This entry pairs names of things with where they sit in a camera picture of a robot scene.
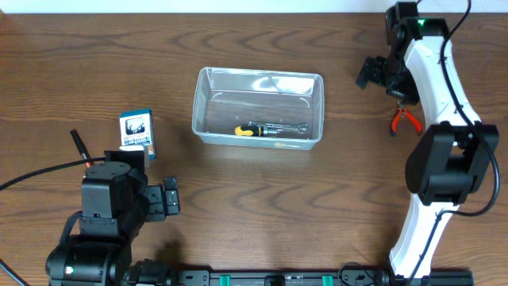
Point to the yellow black stubby screwdriver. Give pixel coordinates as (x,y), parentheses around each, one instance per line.
(255,131)

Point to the clear plastic container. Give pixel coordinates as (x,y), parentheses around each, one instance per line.
(225,98)

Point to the blue white screwdriver box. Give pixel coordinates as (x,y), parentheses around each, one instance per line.
(136,128)

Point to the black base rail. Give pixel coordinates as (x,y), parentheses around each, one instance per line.
(151,273)

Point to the black yellow precision screwdriver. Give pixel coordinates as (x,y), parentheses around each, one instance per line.
(285,145)

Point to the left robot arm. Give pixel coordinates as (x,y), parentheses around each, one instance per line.
(95,247)

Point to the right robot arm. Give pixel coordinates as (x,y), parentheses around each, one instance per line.
(456,147)

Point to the silver wrench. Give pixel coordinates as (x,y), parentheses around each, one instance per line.
(273,128)

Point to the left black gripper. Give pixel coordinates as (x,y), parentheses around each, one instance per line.
(155,207)

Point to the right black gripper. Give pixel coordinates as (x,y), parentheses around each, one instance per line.
(408,92)

